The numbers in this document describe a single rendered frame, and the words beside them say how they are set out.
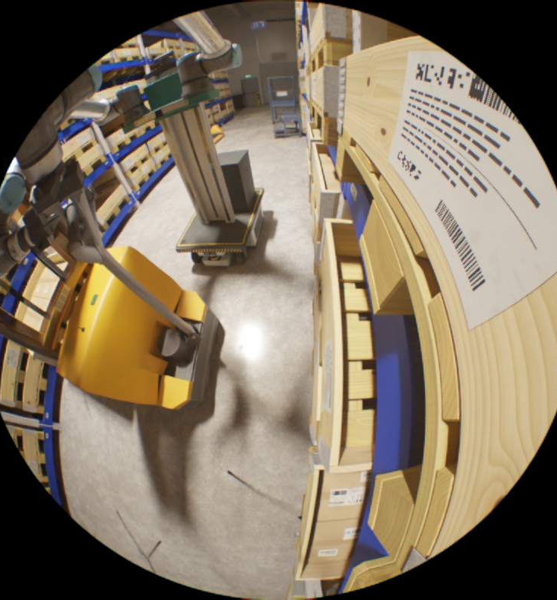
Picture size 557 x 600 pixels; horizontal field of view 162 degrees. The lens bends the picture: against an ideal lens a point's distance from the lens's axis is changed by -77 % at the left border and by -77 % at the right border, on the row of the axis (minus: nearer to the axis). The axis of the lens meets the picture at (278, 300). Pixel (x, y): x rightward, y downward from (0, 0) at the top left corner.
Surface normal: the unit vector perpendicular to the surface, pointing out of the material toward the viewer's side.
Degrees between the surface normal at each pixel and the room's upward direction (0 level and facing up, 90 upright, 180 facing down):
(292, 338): 0
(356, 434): 0
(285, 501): 0
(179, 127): 90
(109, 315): 68
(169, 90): 90
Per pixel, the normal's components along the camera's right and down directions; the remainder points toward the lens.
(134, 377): 0.94, -0.10
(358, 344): -0.07, -0.47
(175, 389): 0.30, -0.42
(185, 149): -0.12, 0.88
